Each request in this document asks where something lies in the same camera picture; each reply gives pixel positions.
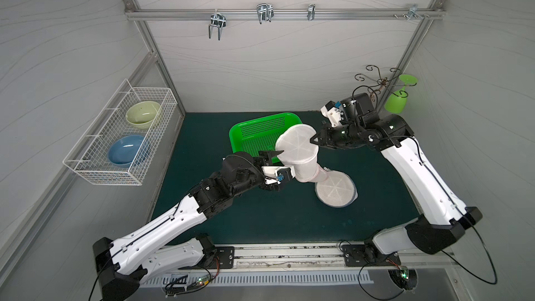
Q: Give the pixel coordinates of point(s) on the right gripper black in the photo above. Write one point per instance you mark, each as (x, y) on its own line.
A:
(327, 136)

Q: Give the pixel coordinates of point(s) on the green plastic basket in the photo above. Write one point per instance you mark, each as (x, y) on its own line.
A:
(261, 134)

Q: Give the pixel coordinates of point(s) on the round white mesh bag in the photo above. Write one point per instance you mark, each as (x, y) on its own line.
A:
(300, 154)

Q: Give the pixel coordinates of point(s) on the white mesh laundry bag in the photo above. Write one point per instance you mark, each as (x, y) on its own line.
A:
(337, 190)

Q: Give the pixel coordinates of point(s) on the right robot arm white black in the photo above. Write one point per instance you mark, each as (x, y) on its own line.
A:
(444, 218)

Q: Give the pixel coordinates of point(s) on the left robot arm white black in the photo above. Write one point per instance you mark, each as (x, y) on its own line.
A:
(123, 264)

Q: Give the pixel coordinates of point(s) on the green plastic wine glass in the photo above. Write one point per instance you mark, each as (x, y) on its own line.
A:
(398, 99)

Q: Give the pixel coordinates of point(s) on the metal cup holder stand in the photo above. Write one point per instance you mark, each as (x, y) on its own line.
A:
(378, 82)

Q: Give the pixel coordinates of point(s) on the light green ceramic bowl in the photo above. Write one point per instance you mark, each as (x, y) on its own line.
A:
(142, 115)

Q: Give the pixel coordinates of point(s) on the metal clip hook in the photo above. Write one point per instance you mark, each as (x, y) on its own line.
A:
(311, 12)

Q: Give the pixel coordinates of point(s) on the blue ceramic bowl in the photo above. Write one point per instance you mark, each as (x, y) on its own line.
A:
(129, 151)

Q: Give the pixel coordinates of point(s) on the metal double hook left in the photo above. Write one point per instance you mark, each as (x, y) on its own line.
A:
(217, 22)

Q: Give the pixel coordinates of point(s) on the metal double hook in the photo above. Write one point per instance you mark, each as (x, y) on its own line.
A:
(217, 22)
(265, 13)

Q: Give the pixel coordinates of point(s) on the metal double hook middle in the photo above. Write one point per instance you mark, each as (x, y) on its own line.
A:
(265, 13)

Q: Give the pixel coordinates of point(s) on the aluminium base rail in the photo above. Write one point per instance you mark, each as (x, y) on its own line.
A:
(286, 257)

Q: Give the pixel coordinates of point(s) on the white slotted cable duct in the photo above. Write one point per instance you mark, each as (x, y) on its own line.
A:
(264, 279)

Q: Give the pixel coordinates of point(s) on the aluminium top rail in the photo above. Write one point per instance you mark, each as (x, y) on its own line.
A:
(280, 14)

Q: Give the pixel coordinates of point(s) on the metal bracket hook right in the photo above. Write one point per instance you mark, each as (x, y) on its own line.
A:
(412, 14)

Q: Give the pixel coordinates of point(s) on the white wire wall basket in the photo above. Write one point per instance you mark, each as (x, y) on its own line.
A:
(88, 159)

